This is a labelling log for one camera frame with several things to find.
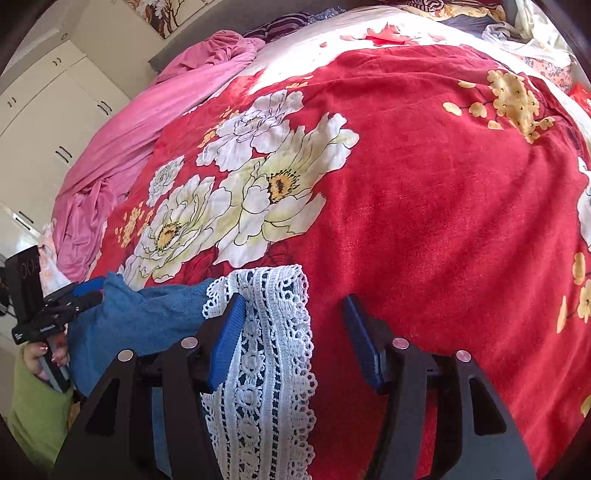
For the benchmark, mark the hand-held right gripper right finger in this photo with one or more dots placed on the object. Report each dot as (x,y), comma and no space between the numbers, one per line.
(359,334)

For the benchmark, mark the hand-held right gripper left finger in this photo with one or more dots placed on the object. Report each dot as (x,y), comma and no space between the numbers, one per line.
(227,337)

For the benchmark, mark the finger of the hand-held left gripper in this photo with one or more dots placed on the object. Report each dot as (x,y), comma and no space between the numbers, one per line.
(87,285)
(76,305)

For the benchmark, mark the blue denim pants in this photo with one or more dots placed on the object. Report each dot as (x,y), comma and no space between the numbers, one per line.
(138,314)

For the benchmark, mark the person's left forearm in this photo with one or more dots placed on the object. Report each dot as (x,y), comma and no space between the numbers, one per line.
(37,415)

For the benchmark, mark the person's left hand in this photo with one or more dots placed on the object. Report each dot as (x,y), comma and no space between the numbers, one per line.
(31,362)

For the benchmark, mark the pale peach floral cloth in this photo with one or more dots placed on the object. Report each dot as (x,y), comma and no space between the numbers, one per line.
(48,267)

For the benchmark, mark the red floral blanket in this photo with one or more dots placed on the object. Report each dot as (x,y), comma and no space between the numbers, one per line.
(415,207)

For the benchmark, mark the white wardrobe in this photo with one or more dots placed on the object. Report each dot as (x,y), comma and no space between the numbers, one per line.
(41,120)

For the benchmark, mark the pink duvet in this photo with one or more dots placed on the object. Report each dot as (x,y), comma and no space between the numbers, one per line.
(138,115)

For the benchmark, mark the purple striped pillow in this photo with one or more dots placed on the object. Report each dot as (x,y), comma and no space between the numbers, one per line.
(281,25)

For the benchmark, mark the grey padded headboard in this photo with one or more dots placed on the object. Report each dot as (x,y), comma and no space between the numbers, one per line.
(258,16)

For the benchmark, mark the blue patterned cloth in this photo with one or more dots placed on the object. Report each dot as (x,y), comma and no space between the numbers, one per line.
(325,17)

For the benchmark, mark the pile of folded clothes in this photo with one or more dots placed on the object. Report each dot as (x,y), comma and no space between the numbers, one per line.
(531,23)

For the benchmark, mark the flowering branch wall painting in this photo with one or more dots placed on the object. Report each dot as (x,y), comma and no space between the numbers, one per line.
(161,14)

